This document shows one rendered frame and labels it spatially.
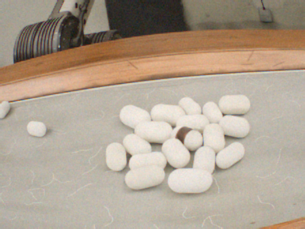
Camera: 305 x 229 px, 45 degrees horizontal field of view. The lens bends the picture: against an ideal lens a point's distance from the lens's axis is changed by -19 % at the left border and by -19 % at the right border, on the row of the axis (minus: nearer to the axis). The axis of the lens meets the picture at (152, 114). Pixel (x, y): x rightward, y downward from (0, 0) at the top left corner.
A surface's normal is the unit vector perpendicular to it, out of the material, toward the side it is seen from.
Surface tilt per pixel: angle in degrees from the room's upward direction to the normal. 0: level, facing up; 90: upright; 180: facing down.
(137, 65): 45
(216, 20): 88
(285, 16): 88
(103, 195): 0
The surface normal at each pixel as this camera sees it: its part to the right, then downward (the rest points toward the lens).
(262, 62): -0.17, -0.25
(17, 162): -0.16, -0.86
